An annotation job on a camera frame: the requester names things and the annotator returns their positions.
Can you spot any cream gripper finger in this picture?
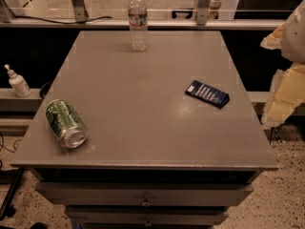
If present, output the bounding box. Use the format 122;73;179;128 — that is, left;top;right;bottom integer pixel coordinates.
260;24;285;50
261;63;305;128

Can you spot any clear plastic water bottle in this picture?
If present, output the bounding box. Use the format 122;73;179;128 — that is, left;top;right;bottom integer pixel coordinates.
128;0;148;52

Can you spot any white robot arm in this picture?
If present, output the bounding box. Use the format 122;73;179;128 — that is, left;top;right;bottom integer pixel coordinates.
260;0;305;129

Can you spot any green soda can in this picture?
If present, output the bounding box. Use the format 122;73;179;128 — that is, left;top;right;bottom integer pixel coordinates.
46;99;88;149

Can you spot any white pump dispenser bottle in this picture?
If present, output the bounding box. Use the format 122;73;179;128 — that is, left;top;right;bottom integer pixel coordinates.
5;64;31;98

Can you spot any dark blue snack packet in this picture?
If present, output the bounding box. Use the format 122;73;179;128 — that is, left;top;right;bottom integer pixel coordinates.
185;80;230;109

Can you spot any grey lower drawer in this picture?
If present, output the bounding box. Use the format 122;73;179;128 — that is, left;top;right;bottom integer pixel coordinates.
66;206;228;226

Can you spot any grey drawer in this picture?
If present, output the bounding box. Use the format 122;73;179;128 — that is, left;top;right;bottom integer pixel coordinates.
66;206;228;226
35;182;253;207

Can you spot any grey top drawer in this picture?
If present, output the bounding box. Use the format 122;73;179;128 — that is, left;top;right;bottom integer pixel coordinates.
35;182;253;207

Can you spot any right metal frame bracket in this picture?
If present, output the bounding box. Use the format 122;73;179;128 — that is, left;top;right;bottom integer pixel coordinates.
196;0;211;26

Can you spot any metal frame bracket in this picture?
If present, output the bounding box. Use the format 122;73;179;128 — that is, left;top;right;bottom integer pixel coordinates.
71;0;89;23
196;0;211;26

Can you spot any left metal frame bracket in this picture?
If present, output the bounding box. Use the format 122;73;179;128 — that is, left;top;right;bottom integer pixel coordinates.
71;0;89;23

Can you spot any black cable on ledge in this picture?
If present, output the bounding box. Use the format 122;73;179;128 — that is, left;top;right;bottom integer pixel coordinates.
0;0;112;25

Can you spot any black cable on floor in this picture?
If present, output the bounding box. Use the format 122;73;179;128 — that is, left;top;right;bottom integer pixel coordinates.
0;132;23;155

